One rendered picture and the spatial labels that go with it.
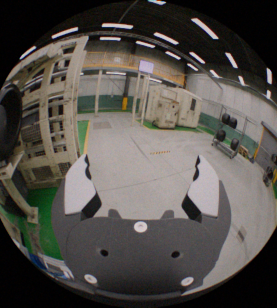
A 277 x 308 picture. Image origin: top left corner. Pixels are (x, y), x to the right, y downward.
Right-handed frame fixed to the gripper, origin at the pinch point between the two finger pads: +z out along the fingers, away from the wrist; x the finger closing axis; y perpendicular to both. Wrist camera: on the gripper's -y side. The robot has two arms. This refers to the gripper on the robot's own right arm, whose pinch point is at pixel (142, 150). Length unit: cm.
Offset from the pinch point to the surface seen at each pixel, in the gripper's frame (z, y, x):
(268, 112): 302, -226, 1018
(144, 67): 392, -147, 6
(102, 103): 893, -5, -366
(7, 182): -15, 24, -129
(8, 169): -6, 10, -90
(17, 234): -72, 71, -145
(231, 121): 282, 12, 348
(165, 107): 413, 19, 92
